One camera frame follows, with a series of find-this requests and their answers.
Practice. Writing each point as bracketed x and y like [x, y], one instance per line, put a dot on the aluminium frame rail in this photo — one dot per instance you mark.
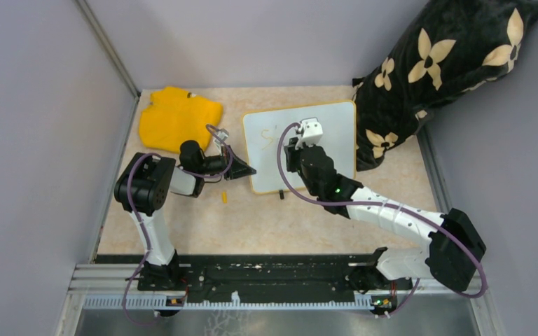
[113, 286]

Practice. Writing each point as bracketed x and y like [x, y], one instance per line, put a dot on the yellow framed whiteboard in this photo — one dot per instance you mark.
[263, 129]

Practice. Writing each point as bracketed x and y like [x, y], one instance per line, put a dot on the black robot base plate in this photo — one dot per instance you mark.
[283, 279]

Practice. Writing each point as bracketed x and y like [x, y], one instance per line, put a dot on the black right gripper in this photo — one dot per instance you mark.
[292, 152]

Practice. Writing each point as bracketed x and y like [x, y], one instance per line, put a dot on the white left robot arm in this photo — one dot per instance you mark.
[142, 190]

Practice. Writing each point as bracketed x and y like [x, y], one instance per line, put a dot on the black floral pillow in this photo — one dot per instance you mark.
[449, 49]

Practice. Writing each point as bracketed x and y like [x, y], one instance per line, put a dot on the yellow folded cloth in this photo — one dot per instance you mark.
[174, 116]

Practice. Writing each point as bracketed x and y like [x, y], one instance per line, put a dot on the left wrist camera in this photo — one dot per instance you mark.
[220, 137]

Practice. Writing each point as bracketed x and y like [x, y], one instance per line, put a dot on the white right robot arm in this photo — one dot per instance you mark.
[448, 247]

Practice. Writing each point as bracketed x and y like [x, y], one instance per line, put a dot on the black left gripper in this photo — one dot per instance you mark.
[238, 169]

